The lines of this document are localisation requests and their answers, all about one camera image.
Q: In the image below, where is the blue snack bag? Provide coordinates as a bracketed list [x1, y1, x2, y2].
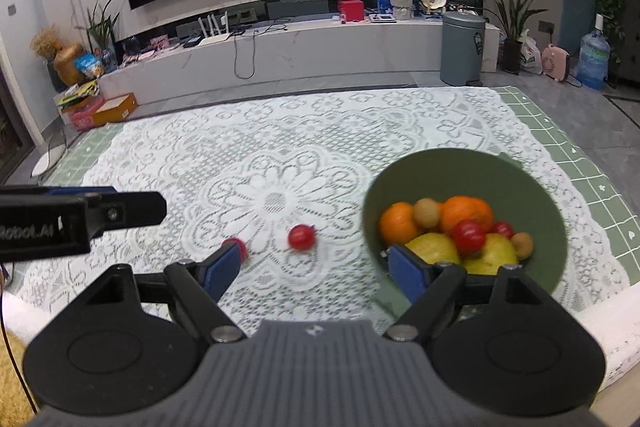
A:
[74, 53, 105, 80]

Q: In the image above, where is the white router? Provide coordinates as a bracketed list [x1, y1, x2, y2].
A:
[197, 12, 232, 48]

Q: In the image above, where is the pink heater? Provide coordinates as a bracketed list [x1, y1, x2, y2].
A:
[541, 44, 572, 82]

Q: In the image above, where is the yellow plush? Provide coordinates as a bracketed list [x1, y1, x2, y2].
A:
[0, 329, 38, 427]

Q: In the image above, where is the yellow-red ripe mango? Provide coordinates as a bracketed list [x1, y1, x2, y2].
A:
[462, 233, 519, 276]

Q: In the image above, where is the dark sideboard cabinet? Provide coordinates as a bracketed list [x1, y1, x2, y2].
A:
[620, 0, 640, 82]

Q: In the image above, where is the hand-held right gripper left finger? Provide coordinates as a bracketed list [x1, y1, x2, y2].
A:
[62, 241, 247, 344]

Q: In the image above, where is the thin black cable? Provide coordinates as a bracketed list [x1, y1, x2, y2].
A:
[0, 277, 40, 414]

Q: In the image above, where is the green checkered mat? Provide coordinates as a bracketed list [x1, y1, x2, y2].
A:
[0, 86, 640, 275]

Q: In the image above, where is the white marble television console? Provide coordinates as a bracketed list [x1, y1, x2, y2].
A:
[97, 0, 501, 108]

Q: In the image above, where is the pile of colourful packets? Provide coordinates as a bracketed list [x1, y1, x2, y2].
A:
[56, 79, 98, 110]

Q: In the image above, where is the green mango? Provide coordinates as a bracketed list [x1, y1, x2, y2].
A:
[405, 233, 462, 266]

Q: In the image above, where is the blue water jug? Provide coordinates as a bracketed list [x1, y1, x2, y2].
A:
[577, 13, 612, 90]

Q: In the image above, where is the white round floor device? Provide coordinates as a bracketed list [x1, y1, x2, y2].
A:
[30, 146, 66, 178]

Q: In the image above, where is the green plant in glass vase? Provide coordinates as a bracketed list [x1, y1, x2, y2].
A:
[75, 0, 122, 72]

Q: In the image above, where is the gold vase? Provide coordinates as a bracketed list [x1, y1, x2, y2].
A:
[53, 43, 86, 86]

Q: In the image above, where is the orange cardboard box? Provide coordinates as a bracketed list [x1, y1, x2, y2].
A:
[92, 93, 139, 125]

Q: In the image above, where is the black power cable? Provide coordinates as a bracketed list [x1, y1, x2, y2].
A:
[234, 21, 291, 80]

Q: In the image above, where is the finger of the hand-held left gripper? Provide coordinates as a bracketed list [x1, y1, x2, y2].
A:
[50, 187, 118, 198]
[82, 192, 167, 240]

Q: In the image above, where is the orange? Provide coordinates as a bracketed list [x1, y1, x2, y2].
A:
[378, 202, 418, 247]
[440, 196, 495, 235]

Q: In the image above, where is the grey pedal trash can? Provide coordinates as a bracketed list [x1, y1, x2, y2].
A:
[440, 11, 487, 86]

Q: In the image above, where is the white plastic bag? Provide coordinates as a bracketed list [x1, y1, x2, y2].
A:
[519, 29, 543, 75]

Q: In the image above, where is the red box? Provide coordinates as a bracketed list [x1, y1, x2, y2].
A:
[338, 0, 366, 22]

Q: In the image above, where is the pink box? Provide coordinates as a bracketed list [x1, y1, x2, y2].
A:
[62, 96, 106, 131]

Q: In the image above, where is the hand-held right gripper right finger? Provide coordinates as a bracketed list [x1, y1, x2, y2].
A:
[385, 244, 571, 344]

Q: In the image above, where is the white lace tablecloth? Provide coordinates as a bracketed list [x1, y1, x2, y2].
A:
[12, 87, 631, 333]

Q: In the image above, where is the dried grass bouquet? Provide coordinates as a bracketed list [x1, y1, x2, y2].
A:
[30, 24, 63, 60]

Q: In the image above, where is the dark glass sliding door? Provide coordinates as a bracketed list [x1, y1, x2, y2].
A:
[0, 57, 38, 178]

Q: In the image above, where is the long-leaf potted plant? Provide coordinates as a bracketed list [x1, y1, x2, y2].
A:
[471, 0, 548, 75]

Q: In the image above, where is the small brown round fruit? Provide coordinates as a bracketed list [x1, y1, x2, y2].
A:
[511, 232, 534, 262]
[412, 198, 443, 228]

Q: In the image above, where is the green colander bowl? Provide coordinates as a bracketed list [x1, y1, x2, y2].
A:
[361, 148, 568, 295]

